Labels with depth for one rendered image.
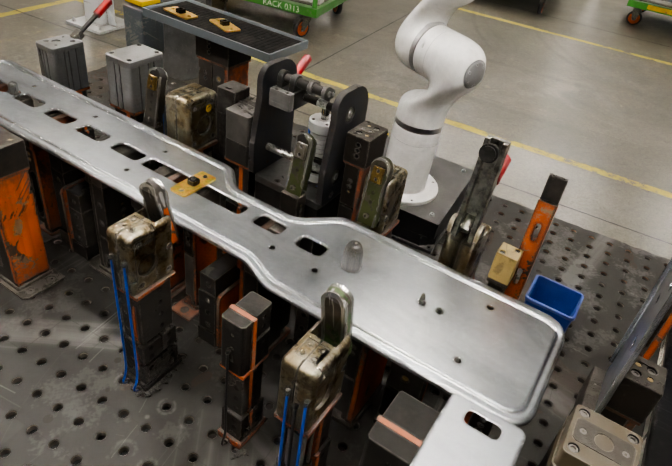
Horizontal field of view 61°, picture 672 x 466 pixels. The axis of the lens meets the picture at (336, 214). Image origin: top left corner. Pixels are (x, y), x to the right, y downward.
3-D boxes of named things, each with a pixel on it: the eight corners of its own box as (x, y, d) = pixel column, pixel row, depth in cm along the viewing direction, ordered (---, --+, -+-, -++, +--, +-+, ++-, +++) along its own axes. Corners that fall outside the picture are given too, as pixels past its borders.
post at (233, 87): (216, 237, 139) (216, 84, 116) (229, 228, 142) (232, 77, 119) (231, 246, 137) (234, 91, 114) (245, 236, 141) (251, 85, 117)
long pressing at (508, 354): (-89, 86, 122) (-92, 79, 121) (10, 61, 139) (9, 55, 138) (525, 438, 70) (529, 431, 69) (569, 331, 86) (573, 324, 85)
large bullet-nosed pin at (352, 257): (336, 273, 91) (341, 241, 87) (346, 264, 93) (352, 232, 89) (352, 282, 89) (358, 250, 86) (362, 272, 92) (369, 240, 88)
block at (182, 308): (169, 309, 118) (162, 195, 101) (213, 277, 127) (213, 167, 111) (189, 321, 116) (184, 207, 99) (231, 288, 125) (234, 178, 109)
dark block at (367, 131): (321, 299, 126) (346, 131, 102) (338, 283, 131) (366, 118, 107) (340, 309, 124) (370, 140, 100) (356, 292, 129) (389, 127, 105)
